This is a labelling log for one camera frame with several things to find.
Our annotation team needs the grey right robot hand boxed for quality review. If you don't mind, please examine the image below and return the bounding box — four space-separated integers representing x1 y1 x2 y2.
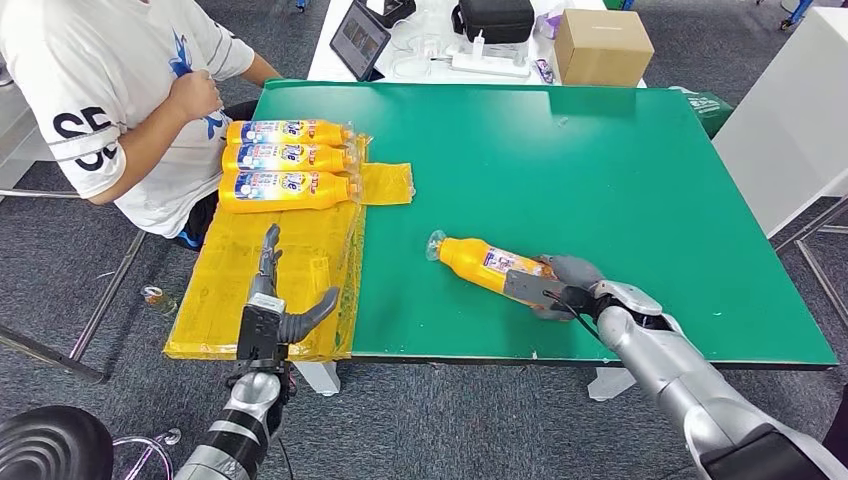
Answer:
533 254 607 323

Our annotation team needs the person's right hand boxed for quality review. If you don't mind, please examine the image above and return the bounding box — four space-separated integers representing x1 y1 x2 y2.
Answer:
168 69 225 123

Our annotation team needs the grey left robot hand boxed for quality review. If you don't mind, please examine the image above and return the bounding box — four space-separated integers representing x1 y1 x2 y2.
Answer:
248 223 340 344

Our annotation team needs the orange detergent bottle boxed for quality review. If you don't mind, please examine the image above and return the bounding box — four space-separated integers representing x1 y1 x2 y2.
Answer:
221 142 359 175
218 170 362 215
425 230 564 311
226 119 354 147

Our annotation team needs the small clear bottle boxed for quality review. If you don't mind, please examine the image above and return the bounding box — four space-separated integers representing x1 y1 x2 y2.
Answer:
140 284 179 318

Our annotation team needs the yellow taped cardboard sheet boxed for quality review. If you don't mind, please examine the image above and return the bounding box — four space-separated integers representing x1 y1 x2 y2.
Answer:
163 132 417 364

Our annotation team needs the person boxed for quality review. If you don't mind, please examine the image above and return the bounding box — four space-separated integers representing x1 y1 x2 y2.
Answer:
0 0 283 252

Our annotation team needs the white table leg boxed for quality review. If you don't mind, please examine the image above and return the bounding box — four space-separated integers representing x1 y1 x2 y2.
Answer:
293 360 342 397
587 367 637 403

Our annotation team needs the white table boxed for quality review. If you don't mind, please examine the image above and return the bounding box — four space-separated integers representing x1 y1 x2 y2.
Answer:
306 0 647 89

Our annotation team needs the black tablet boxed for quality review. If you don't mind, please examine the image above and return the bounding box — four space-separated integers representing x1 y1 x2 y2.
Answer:
329 1 392 83

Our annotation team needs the steel table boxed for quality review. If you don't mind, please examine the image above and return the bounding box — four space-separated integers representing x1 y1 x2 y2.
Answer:
0 59 148 386

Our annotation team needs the green bag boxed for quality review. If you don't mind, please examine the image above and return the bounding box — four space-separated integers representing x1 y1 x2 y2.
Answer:
669 86 735 139

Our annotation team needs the black device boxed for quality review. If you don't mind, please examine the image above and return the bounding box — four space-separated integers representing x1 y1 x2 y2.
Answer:
365 0 419 29

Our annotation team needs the brown cardboard box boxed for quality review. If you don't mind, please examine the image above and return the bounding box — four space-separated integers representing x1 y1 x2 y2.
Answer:
553 8 656 89

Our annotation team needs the white power strip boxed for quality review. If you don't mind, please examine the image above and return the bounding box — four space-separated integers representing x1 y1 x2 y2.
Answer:
451 52 531 79

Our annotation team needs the purple plastic packet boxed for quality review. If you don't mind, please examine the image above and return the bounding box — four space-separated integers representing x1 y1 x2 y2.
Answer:
533 9 564 40

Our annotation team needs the black carry case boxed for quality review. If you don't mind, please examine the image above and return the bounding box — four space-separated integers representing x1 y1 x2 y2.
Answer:
451 0 536 44

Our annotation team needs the white cabinet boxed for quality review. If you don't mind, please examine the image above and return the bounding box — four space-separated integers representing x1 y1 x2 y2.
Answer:
712 6 848 240

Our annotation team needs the black round stool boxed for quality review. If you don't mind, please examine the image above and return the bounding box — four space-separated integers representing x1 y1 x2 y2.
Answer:
0 405 181 480

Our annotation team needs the dark maroon panel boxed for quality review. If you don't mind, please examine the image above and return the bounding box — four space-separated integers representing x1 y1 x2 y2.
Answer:
821 387 848 452

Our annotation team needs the blue metal rack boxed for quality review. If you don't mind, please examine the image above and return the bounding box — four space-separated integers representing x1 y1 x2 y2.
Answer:
778 0 813 31

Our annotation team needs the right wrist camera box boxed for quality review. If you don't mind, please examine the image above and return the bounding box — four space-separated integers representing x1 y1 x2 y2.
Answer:
503 268 571 309

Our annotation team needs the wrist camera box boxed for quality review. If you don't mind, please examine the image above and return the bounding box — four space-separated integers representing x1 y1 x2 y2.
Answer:
237 294 287 364
503 268 571 309

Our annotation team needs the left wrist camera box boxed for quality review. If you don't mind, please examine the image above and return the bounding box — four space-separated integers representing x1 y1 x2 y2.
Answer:
237 294 287 364

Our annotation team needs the white cable coil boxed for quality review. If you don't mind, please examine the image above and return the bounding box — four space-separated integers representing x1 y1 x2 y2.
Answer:
389 18 453 79

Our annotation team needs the steel floor frame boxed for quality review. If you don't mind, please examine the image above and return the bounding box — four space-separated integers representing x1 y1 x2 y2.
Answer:
773 195 848 333

